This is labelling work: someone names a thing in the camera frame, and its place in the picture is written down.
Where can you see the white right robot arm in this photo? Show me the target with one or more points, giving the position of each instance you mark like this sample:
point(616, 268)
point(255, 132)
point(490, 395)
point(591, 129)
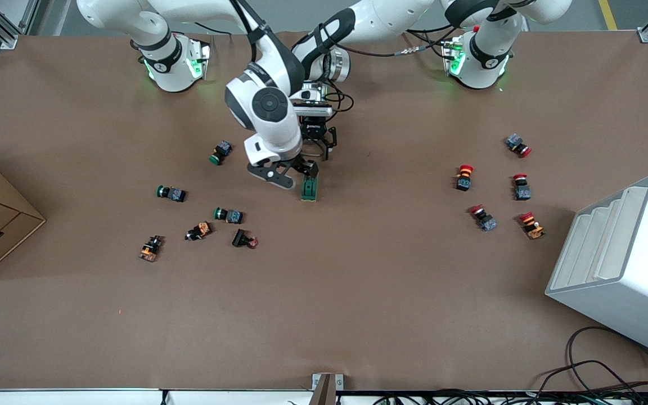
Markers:
point(268, 104)

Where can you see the green load switch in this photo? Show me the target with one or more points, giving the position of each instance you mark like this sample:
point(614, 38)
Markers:
point(310, 190)

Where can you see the black orange selector switch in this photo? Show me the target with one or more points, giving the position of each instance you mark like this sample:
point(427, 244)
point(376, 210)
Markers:
point(151, 249)
point(200, 230)

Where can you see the metal table edge bracket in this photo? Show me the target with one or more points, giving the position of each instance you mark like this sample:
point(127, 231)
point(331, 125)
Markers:
point(327, 388)

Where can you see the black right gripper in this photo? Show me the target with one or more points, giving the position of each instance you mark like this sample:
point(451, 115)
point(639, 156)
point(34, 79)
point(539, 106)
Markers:
point(305, 166)

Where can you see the red mushroom button grey block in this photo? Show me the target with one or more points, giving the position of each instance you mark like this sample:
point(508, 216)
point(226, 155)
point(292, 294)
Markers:
point(518, 144)
point(484, 218)
point(522, 188)

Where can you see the white table edge rail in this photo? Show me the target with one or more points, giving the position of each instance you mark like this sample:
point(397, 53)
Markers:
point(76, 396)

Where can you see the green push button switch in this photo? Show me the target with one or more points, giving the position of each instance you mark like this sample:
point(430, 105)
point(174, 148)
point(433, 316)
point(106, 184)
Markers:
point(221, 152)
point(231, 216)
point(172, 194)

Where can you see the red mushroom button orange block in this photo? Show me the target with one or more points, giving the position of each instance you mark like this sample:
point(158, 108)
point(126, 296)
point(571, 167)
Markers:
point(532, 226)

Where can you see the black switch with red block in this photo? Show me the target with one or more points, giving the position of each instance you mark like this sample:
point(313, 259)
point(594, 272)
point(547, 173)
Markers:
point(241, 238)

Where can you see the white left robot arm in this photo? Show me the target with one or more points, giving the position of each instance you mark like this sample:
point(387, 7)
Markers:
point(380, 17)

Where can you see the red mushroom button black block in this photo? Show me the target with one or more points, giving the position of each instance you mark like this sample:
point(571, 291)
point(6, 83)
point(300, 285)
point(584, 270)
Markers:
point(464, 178)

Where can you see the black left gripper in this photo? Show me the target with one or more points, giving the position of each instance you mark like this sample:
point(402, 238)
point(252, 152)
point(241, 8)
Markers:
point(314, 130)

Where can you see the white stepped storage bin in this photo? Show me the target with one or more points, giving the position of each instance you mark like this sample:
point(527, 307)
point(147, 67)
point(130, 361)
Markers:
point(639, 281)

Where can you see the brown paper table cover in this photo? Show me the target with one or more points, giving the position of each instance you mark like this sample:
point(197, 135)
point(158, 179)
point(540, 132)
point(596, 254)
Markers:
point(358, 292)

